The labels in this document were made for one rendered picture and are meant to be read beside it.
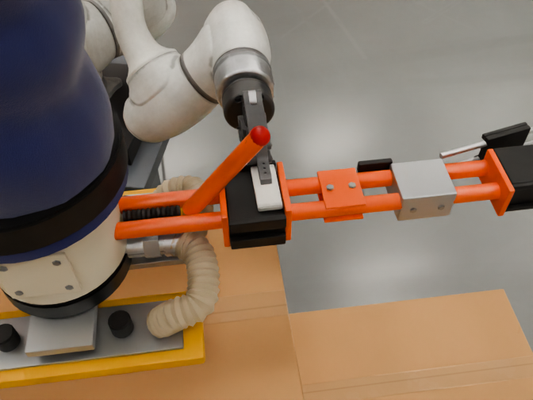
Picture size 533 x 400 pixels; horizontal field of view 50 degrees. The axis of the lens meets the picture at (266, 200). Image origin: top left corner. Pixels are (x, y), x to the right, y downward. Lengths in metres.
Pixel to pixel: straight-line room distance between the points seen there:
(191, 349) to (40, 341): 0.18
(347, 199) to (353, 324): 0.74
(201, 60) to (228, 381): 0.49
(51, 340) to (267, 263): 0.41
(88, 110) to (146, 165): 0.90
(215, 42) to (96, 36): 0.61
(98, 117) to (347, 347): 0.95
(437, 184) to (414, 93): 2.16
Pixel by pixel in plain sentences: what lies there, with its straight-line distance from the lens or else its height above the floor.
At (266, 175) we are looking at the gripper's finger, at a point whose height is 1.27.
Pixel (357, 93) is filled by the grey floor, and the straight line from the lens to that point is 2.84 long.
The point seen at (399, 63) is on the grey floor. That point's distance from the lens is 3.06.
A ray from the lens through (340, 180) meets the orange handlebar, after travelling 0.73.
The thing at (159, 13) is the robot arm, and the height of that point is 0.97.
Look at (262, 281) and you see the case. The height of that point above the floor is 0.94.
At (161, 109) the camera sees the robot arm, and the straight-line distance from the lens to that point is 0.97.
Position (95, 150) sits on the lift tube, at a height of 1.39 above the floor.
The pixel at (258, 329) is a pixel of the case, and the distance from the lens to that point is 0.95.
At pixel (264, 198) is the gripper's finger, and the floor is 1.26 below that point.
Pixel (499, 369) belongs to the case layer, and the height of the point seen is 0.54.
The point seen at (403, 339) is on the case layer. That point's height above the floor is 0.54.
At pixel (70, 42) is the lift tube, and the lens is 0.52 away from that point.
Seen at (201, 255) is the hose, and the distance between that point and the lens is 0.72.
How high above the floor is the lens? 1.78
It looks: 50 degrees down
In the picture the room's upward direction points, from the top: straight up
